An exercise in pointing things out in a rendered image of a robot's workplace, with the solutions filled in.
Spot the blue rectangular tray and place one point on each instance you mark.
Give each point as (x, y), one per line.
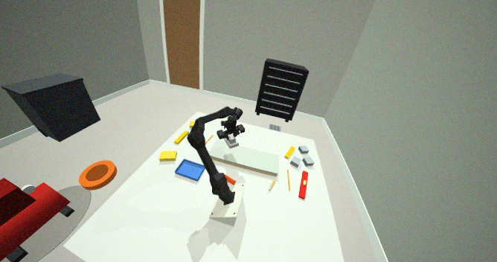
(190, 169)

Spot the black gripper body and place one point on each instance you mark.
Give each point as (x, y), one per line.
(230, 130)

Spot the white panel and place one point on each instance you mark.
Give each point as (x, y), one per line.
(245, 158)

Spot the red spirit level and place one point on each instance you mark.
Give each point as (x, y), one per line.
(303, 185)

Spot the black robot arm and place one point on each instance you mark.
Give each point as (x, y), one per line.
(197, 140)

